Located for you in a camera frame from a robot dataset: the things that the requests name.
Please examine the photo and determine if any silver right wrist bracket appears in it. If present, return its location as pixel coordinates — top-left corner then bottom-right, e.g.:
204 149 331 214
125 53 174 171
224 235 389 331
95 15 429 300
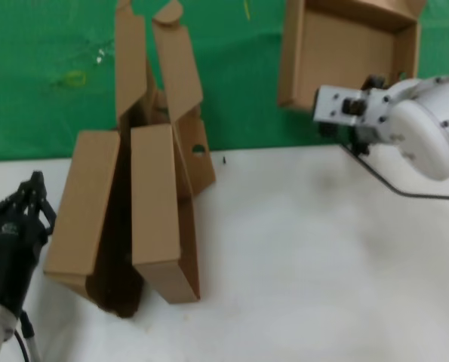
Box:
312 84 393 146

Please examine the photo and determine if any green table cloth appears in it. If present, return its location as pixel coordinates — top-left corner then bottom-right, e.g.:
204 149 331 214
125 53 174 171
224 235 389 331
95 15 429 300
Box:
0 0 449 164

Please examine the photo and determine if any yellow tape square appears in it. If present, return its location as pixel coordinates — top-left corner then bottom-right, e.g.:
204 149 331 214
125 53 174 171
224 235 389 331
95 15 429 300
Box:
64 70 88 89

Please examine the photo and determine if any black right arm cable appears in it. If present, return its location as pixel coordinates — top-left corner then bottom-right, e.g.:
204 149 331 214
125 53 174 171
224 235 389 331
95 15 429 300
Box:
339 142 449 201

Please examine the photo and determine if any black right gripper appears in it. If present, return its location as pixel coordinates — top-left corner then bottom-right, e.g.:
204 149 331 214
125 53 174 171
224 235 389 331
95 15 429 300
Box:
318 121 339 139

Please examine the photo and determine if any shallow cardboard box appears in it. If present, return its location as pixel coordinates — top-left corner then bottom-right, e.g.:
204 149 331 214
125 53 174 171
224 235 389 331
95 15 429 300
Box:
276 0 429 112

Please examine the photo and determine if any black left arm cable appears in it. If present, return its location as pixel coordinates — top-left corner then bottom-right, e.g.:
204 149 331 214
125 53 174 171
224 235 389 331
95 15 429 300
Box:
13 330 32 362

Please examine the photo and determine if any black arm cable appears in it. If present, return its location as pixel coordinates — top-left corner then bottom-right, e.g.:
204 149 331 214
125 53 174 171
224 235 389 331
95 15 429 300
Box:
13 330 32 362
339 142 449 201

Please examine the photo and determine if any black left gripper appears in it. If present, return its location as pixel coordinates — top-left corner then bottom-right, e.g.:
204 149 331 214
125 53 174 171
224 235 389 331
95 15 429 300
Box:
0 171 57 314

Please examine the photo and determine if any silver tipped left cable plug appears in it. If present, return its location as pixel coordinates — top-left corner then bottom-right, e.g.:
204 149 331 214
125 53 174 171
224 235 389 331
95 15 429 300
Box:
19 308 43 362

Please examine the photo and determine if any large open cardboard box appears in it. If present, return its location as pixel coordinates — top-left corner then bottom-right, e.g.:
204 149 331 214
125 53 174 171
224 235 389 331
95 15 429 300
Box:
42 0 217 320

